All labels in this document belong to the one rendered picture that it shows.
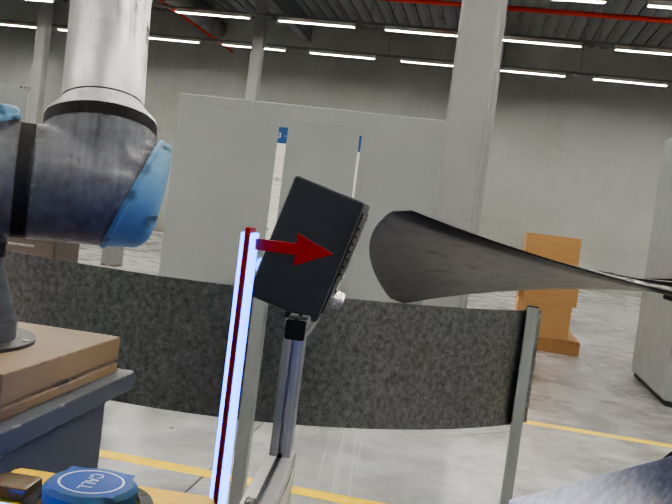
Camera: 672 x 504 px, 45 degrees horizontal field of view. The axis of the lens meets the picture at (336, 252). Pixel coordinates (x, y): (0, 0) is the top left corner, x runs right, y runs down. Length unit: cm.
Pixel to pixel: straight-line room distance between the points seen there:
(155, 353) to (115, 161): 171
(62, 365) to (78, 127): 23
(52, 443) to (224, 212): 623
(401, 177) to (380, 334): 429
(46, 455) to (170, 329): 167
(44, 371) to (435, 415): 198
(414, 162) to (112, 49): 590
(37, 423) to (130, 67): 37
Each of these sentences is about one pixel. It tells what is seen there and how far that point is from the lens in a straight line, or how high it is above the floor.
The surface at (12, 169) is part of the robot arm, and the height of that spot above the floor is 121.
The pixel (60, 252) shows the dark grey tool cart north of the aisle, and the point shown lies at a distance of 735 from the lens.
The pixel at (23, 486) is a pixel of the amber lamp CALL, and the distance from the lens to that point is 38.
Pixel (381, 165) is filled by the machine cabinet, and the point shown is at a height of 162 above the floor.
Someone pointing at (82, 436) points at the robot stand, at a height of 95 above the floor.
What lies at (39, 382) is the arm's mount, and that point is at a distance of 79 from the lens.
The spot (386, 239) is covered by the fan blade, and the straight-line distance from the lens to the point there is 56.
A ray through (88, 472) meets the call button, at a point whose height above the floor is 108.
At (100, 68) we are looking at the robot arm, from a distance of 87.
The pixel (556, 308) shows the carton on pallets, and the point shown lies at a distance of 880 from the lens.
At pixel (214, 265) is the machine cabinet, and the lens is 705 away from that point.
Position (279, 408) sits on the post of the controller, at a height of 93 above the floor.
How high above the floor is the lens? 121
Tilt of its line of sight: 3 degrees down
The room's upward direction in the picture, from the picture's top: 7 degrees clockwise
